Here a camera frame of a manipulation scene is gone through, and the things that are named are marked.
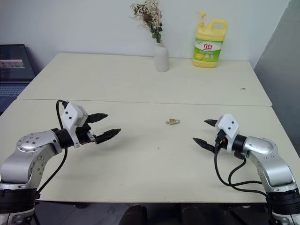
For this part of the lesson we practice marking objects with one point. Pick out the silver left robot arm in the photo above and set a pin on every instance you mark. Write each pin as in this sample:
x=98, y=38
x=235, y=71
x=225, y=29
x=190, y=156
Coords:
x=28, y=152

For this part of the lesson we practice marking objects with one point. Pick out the grey partition panel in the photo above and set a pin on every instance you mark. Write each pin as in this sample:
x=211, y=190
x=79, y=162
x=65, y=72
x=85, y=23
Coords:
x=281, y=82

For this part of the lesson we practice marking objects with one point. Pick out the dark open laptop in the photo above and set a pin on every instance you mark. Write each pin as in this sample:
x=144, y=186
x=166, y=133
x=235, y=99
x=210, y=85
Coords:
x=14, y=68

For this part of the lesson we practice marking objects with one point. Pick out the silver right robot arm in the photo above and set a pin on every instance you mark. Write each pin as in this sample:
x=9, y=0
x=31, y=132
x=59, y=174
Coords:
x=269, y=161

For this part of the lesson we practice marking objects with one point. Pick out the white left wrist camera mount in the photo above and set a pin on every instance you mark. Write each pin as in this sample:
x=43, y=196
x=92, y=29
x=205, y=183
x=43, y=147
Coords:
x=70, y=116

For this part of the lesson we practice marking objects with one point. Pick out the yellow detergent pump bottle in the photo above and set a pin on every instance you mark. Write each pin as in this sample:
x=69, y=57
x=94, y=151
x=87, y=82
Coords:
x=207, y=47

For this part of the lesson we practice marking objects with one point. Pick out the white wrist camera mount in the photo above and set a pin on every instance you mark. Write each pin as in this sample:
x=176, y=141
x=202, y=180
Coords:
x=228, y=127
x=70, y=116

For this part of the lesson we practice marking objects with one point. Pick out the dark rounded shape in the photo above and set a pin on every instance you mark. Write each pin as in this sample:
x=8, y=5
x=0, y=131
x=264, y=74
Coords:
x=136, y=215

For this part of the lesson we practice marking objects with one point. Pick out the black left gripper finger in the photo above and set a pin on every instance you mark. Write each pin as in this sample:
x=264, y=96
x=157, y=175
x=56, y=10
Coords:
x=98, y=116
x=109, y=135

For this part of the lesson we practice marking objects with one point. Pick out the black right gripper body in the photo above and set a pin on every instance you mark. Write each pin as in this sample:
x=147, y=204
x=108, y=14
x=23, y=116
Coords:
x=220, y=141

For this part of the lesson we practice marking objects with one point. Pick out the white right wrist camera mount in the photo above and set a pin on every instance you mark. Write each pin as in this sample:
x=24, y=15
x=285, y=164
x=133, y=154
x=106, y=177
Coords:
x=228, y=127

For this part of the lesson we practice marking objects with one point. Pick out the dried flower bouquet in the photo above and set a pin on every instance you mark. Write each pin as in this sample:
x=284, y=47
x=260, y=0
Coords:
x=150, y=16

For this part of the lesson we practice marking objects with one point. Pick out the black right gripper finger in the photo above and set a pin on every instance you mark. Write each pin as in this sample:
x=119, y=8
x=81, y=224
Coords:
x=211, y=122
x=205, y=145

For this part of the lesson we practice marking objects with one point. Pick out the white ceramic vase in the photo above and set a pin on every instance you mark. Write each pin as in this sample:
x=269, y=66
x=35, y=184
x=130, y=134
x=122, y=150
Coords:
x=161, y=58

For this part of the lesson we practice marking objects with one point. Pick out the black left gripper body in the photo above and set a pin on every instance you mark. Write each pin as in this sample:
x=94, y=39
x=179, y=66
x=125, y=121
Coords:
x=84, y=137

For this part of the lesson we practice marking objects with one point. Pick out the small brass padlock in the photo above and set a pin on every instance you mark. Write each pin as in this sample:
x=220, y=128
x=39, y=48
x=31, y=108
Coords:
x=173, y=121

